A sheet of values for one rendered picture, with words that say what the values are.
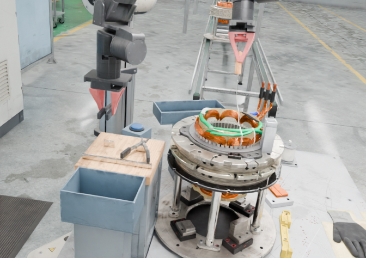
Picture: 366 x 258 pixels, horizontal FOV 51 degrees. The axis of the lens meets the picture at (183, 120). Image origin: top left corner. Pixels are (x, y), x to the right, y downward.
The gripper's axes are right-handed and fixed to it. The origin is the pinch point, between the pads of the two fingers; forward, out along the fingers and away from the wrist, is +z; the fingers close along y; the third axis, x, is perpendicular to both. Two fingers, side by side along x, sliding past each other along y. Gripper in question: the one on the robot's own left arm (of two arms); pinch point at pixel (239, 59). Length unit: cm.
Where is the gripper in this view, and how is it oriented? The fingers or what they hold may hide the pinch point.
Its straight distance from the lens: 104.6
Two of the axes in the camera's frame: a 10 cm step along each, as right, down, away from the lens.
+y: 1.7, -0.1, 9.9
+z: -0.6, 10.0, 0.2
